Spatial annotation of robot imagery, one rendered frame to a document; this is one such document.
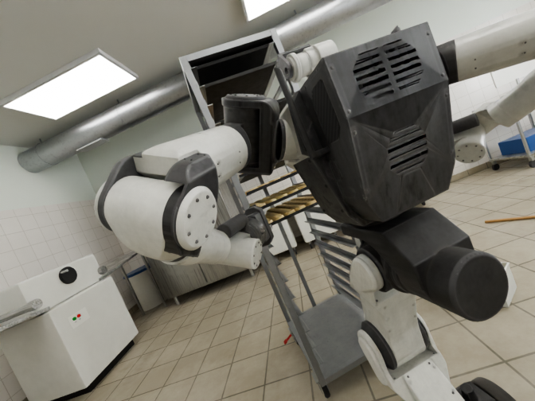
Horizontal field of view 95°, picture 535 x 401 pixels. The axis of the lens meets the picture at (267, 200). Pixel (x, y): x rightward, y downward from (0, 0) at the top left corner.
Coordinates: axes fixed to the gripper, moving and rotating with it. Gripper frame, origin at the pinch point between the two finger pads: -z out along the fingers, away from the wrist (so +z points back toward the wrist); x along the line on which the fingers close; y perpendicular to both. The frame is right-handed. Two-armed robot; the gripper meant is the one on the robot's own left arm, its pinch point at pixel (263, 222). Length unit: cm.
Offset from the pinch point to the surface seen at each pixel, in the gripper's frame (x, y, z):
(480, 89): 16, -247, -415
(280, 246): -81, 102, -263
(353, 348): -89, 4, -53
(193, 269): -60, 216, -208
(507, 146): -73, -231, -365
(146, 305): -95, 341, -216
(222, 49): 76, 3, -44
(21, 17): 197, 145, -74
